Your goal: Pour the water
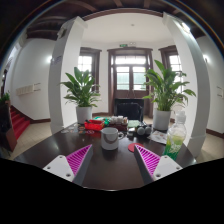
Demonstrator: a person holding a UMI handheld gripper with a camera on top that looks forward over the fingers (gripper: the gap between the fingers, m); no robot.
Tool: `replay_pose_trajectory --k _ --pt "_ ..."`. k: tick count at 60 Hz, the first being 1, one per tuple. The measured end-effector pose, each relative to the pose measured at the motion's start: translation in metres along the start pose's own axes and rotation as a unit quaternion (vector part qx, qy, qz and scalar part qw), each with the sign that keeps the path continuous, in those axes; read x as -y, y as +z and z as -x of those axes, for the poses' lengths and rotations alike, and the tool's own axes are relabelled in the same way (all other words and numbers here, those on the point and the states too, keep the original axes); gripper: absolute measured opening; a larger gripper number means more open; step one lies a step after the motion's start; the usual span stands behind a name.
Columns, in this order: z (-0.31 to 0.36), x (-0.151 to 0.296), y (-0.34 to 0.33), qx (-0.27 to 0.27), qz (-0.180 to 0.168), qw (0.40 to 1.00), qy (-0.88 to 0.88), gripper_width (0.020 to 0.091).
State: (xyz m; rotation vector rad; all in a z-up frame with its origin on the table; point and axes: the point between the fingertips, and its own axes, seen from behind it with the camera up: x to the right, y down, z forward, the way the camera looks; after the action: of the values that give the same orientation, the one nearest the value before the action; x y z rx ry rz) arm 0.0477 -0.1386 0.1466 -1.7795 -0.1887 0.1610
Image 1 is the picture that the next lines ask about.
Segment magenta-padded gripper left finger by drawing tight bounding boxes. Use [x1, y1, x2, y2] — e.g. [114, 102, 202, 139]
[43, 143, 94, 187]

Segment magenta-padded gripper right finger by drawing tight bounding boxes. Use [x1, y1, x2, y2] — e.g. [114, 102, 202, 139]
[133, 143, 183, 186]

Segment clear green-label drink bottle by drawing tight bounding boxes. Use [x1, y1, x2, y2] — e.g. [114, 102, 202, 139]
[162, 110, 188, 161]

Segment flat round red coaster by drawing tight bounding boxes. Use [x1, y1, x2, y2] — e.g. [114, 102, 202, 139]
[127, 142, 145, 153]

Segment grey headphones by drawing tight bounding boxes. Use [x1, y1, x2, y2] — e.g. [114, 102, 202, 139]
[135, 123, 153, 136]

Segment large potted plant white pot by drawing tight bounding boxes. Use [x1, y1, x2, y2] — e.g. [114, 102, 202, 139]
[142, 59, 197, 132]

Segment green book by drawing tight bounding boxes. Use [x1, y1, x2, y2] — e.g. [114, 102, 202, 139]
[127, 119, 142, 129]

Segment red carpeted staircase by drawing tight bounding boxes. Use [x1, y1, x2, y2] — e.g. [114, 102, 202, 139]
[9, 105, 32, 140]

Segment small potted plant white pot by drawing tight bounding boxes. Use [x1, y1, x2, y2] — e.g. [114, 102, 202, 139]
[60, 66, 102, 125]

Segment white mug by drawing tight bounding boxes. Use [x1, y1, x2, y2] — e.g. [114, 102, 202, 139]
[100, 126, 125, 151]

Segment tea set tray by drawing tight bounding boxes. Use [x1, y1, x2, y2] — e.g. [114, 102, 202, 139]
[108, 115, 129, 132]

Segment black chair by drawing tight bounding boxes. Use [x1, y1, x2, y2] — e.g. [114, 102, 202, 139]
[114, 98, 145, 122]

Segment dark wooden glazed door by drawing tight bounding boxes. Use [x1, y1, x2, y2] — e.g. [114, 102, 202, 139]
[107, 47, 154, 116]

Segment dark framed window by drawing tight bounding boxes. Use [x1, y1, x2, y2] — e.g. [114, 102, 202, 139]
[158, 45, 184, 84]
[78, 47, 102, 94]

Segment white wall panel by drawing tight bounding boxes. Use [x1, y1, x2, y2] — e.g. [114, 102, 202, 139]
[215, 85, 224, 98]
[15, 83, 42, 97]

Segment column wall lamp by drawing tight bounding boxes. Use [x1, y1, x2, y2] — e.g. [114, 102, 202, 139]
[179, 21, 192, 34]

